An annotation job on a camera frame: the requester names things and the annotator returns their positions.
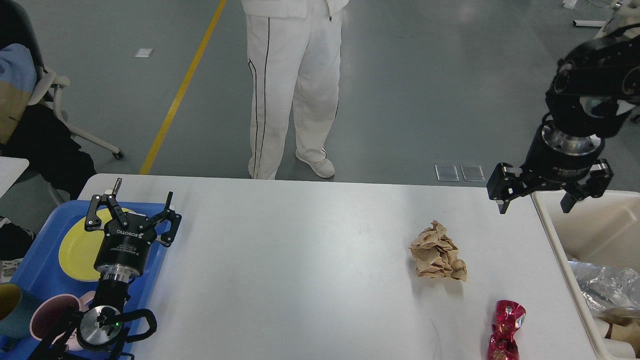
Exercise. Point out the person in white tracksuit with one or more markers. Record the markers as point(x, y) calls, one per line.
point(294, 56)

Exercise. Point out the brown paper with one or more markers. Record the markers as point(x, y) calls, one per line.
point(620, 331)
point(436, 256)

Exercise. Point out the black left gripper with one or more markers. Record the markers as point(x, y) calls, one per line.
point(122, 247)

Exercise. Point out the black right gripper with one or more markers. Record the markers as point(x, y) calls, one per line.
point(554, 159)

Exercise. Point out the left floor plate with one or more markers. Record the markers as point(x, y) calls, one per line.
point(447, 172)

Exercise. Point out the beige plastic bin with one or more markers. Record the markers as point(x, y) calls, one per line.
point(603, 232)

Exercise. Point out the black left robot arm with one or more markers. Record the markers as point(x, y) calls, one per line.
point(105, 326)

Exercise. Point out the foil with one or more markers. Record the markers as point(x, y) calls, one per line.
point(606, 287)

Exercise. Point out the white side table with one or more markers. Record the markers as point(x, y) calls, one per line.
point(10, 170)

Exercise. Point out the right floor plate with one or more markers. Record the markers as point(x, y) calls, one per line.
point(473, 173)

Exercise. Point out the yellow plastic plate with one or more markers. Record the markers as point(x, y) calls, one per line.
point(78, 252)

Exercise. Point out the brown paper in bin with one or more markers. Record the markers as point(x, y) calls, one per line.
point(620, 331)

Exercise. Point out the person in black trousers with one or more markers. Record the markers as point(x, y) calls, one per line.
point(33, 132)

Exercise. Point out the floor plate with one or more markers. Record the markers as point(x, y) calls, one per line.
point(447, 172)
point(473, 173)

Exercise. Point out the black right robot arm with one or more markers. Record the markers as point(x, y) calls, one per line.
point(594, 89)

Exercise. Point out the crushed red can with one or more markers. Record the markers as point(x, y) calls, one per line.
point(508, 319)

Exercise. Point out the pink HOME mug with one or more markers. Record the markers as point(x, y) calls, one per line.
point(49, 312)

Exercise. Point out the teal cup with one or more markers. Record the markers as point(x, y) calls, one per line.
point(17, 306)

